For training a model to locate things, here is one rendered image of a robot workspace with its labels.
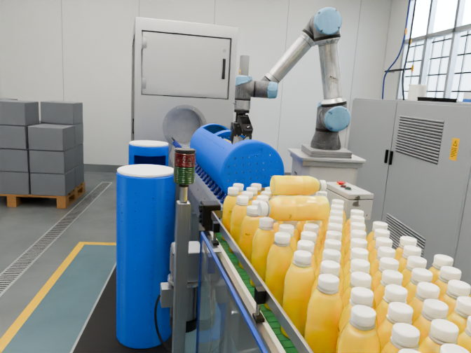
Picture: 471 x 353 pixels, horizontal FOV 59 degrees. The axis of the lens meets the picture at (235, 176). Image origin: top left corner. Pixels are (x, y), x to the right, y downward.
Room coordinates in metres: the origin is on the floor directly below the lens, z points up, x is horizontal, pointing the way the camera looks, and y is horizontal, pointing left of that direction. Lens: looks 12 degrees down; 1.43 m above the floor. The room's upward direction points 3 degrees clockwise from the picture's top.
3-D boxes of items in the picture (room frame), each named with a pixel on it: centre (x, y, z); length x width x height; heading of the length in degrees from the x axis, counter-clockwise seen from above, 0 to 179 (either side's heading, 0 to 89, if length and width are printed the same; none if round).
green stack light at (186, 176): (1.19, 0.15, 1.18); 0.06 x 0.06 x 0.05
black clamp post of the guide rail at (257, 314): (0.90, -0.08, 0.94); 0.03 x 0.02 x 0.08; 15
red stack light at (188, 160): (1.19, 0.15, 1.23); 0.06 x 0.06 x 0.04
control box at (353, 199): (1.54, -0.43, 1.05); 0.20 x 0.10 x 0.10; 15
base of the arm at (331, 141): (2.08, -0.44, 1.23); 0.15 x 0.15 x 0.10
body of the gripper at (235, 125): (1.94, -0.01, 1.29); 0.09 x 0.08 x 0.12; 15
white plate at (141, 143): (2.97, 0.64, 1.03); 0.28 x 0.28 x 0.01
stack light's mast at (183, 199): (1.19, 0.15, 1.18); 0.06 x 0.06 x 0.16
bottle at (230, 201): (1.44, 0.00, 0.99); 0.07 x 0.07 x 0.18
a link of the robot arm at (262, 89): (1.95, -0.11, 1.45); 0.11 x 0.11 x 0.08; 1
